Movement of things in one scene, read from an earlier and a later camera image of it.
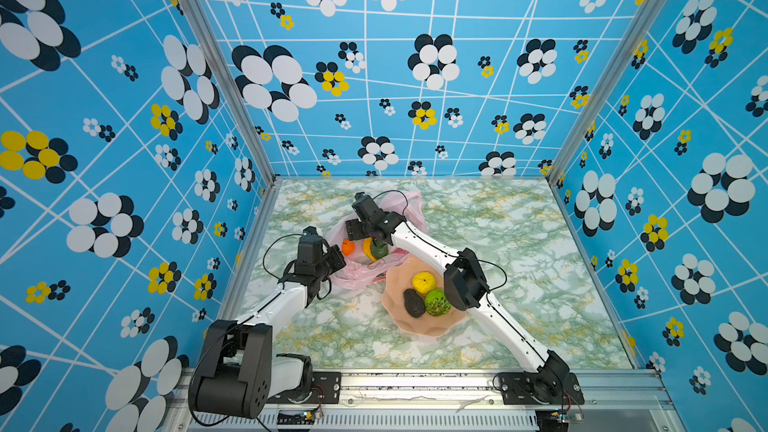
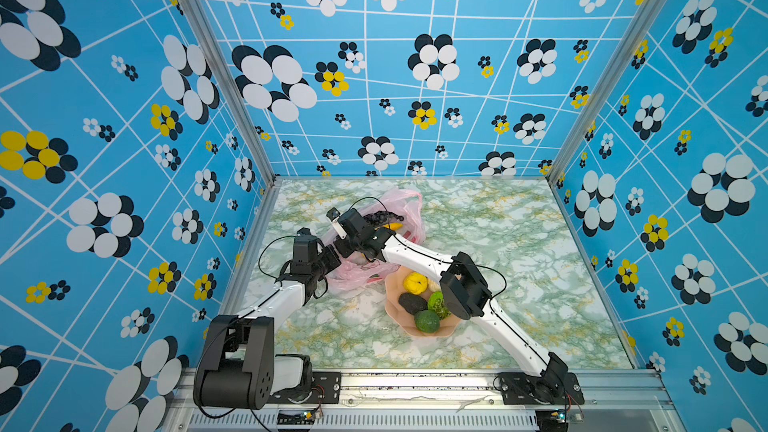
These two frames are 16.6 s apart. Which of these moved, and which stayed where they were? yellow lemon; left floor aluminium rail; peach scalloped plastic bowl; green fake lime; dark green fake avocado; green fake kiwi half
Moved: green fake lime; yellow lemon
Stayed: left floor aluminium rail; peach scalloped plastic bowl; dark green fake avocado; green fake kiwi half
